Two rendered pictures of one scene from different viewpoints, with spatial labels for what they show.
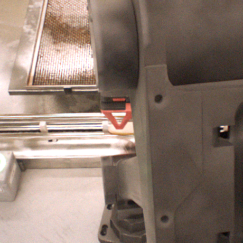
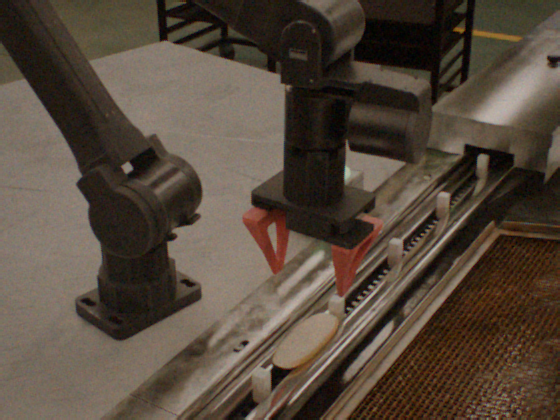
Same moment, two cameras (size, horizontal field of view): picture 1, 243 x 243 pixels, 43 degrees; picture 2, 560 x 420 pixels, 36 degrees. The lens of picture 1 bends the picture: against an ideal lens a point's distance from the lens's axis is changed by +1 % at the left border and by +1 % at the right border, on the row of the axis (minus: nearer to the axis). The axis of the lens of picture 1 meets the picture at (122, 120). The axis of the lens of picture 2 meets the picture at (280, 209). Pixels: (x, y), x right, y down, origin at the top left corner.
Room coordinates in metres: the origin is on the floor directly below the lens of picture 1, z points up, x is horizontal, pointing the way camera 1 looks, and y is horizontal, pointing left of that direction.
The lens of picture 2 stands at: (0.84, -0.61, 1.36)
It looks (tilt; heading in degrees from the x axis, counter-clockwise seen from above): 27 degrees down; 124
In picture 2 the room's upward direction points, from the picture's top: 1 degrees counter-clockwise
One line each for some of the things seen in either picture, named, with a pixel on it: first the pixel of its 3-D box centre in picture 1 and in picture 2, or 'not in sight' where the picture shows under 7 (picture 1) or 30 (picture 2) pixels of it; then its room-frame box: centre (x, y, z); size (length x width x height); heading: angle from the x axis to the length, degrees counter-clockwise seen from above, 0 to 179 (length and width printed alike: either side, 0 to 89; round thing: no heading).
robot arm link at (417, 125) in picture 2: not in sight; (362, 83); (0.51, 0.02, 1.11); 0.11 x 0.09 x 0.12; 8
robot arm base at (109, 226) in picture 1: (134, 215); (136, 273); (0.26, -0.02, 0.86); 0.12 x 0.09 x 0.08; 79
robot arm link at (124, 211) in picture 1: (130, 182); (150, 212); (0.28, -0.01, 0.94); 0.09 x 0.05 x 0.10; 8
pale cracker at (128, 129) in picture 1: (129, 127); (306, 337); (0.48, -0.02, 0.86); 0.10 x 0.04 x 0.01; 91
